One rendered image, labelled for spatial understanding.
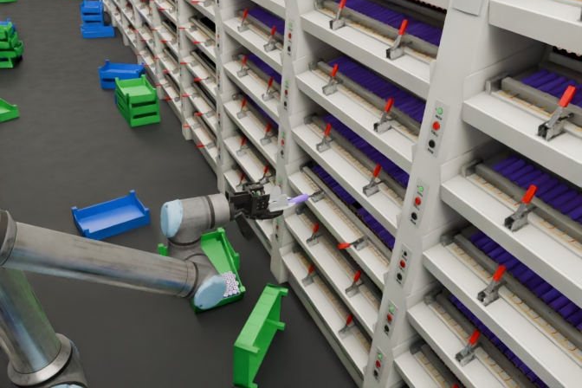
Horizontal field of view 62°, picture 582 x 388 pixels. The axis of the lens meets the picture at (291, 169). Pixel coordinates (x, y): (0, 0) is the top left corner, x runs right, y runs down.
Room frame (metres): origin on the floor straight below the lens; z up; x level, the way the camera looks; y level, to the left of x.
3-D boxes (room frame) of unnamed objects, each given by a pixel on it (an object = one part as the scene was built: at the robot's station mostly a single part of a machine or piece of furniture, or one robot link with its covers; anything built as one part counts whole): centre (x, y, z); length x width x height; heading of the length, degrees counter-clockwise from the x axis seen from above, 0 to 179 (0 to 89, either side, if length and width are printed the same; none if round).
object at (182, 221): (1.02, 0.26, 0.69); 0.12 x 0.09 x 0.10; 120
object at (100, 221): (1.84, 0.84, 0.04); 0.30 x 0.20 x 0.08; 129
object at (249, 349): (1.15, 0.06, 0.10); 0.30 x 0.08 x 0.20; 164
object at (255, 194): (1.11, 0.12, 0.69); 0.12 x 0.08 x 0.09; 120
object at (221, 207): (1.07, 0.19, 0.69); 0.10 x 0.05 x 0.09; 30
